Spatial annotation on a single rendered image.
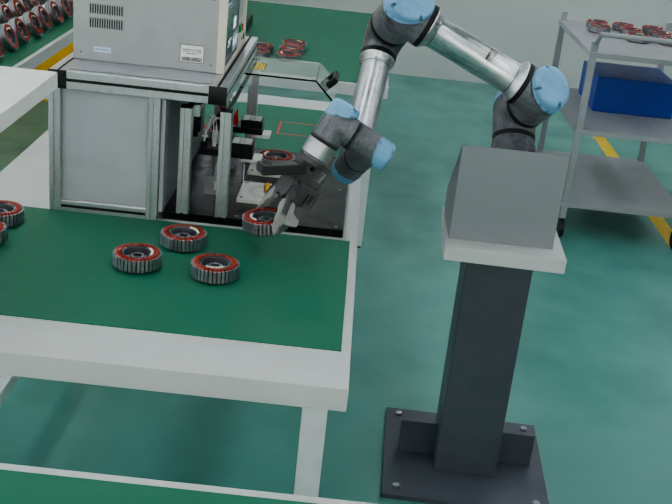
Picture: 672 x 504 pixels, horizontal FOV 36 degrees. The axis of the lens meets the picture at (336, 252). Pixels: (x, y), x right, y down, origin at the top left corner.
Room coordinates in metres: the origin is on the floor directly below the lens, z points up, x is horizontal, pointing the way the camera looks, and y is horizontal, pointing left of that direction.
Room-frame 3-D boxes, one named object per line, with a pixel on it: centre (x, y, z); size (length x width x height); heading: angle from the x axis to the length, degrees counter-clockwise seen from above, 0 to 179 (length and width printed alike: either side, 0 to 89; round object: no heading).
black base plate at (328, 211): (2.83, 0.22, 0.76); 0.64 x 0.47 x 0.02; 0
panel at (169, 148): (2.83, 0.46, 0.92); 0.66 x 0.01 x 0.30; 0
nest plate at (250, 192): (2.71, 0.21, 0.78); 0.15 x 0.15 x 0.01; 0
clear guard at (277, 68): (3.01, 0.21, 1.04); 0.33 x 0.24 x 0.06; 90
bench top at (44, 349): (2.83, 0.45, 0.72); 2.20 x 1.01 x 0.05; 0
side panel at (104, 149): (2.50, 0.61, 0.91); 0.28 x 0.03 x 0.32; 90
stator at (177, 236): (2.34, 0.37, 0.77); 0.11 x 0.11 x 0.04
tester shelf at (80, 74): (2.83, 0.53, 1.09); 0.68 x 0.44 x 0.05; 0
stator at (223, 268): (2.18, 0.27, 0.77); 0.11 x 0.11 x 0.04
